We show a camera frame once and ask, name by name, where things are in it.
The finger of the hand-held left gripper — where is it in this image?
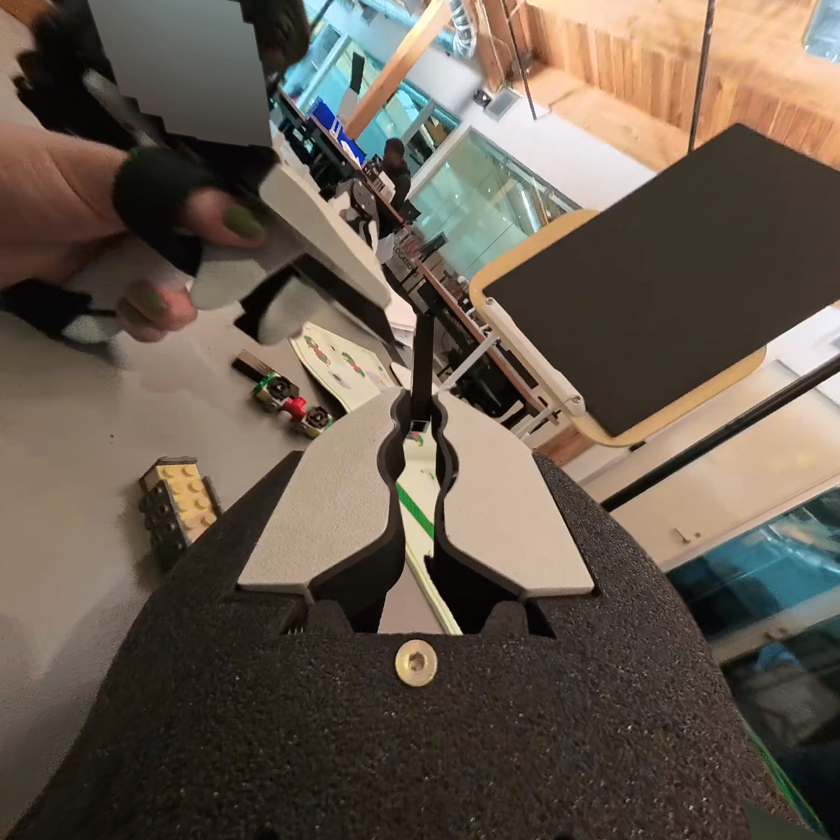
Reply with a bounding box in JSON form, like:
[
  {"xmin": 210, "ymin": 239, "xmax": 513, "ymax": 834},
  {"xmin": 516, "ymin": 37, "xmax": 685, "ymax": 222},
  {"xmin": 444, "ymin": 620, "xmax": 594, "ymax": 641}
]
[
  {"xmin": 258, "ymin": 162, "xmax": 403, "ymax": 345},
  {"xmin": 256, "ymin": 271, "xmax": 324, "ymax": 347}
]

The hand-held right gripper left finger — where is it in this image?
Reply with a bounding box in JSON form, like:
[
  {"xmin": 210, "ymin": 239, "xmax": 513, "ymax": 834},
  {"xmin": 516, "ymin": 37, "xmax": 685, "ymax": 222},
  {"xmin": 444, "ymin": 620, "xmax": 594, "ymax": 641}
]
[{"xmin": 236, "ymin": 387, "xmax": 408, "ymax": 634}]

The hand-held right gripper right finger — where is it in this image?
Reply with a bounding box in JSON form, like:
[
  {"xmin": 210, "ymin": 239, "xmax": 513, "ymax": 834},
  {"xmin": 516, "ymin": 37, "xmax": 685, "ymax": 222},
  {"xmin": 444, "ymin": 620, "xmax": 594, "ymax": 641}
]
[{"xmin": 423, "ymin": 390, "xmax": 597, "ymax": 634}]

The grey and tan brick assembly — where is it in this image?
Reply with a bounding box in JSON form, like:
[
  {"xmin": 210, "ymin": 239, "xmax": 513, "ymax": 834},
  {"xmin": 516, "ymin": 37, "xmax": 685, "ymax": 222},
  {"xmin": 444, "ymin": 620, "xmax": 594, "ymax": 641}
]
[{"xmin": 138, "ymin": 455, "xmax": 222, "ymax": 572}]

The long black brick bar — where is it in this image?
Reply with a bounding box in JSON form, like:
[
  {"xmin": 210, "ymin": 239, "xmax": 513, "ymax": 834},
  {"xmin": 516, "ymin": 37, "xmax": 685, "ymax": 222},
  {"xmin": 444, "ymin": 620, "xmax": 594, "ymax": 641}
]
[{"xmin": 407, "ymin": 311, "xmax": 439, "ymax": 437}]

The grey desk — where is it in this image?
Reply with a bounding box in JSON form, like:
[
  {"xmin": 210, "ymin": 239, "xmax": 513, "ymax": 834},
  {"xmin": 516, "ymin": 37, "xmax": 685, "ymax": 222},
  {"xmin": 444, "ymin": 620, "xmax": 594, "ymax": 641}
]
[{"xmin": 0, "ymin": 7, "xmax": 463, "ymax": 762}]

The person's left hand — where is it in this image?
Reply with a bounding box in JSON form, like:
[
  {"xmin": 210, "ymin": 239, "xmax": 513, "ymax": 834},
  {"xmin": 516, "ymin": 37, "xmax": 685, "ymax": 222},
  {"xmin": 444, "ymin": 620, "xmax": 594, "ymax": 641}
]
[{"xmin": 0, "ymin": 120, "xmax": 270, "ymax": 343}]

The spare black and white gripper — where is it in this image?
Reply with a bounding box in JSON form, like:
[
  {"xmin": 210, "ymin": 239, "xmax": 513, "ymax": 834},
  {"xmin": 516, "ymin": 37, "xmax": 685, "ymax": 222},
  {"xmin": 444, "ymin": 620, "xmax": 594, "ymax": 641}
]
[{"xmin": 336, "ymin": 176, "xmax": 383, "ymax": 247}]

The green instruction booklet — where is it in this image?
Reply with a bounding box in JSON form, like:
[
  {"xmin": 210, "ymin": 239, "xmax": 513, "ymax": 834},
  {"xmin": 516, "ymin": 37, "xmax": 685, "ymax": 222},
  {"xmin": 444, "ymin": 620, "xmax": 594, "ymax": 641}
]
[{"xmin": 289, "ymin": 320, "xmax": 463, "ymax": 636}]

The small wheeled brick assembly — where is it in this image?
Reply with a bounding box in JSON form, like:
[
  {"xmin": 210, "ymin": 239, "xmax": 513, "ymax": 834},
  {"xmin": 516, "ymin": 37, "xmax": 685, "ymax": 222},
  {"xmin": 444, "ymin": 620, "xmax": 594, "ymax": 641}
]
[{"xmin": 251, "ymin": 369, "xmax": 333, "ymax": 439}]

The blue storage box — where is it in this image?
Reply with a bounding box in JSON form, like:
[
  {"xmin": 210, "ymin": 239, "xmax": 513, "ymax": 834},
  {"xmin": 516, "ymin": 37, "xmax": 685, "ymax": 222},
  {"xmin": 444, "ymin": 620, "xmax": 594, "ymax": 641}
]
[{"xmin": 308, "ymin": 95, "xmax": 368, "ymax": 161}]

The long grey table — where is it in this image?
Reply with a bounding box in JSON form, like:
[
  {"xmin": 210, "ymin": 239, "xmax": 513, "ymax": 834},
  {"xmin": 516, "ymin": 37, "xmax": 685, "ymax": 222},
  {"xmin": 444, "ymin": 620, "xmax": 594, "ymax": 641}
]
[{"xmin": 272, "ymin": 85, "xmax": 559, "ymax": 421}]

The black stand pole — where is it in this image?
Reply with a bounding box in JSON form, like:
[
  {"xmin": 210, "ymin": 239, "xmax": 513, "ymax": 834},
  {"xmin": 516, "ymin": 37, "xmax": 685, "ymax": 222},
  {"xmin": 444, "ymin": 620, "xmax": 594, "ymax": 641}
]
[
  {"xmin": 689, "ymin": 0, "xmax": 718, "ymax": 152},
  {"xmin": 600, "ymin": 357, "xmax": 840, "ymax": 513}
]

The black tablet with tan frame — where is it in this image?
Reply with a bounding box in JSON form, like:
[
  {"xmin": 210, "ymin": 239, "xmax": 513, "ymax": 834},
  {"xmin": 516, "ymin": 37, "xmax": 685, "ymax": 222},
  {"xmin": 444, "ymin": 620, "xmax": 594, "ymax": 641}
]
[{"xmin": 469, "ymin": 122, "xmax": 840, "ymax": 448}]

